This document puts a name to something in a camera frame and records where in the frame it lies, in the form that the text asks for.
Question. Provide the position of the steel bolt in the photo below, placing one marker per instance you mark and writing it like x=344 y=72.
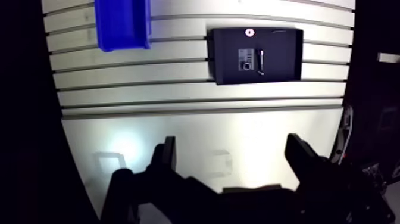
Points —
x=260 y=61

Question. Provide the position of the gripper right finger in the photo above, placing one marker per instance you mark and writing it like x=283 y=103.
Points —
x=325 y=187

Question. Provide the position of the blue bin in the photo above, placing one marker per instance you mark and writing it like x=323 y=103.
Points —
x=122 y=23

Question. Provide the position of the dark blue-grey tray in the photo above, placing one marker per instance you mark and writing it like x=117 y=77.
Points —
x=281 y=53

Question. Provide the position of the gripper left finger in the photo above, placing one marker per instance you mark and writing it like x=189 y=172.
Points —
x=162 y=190

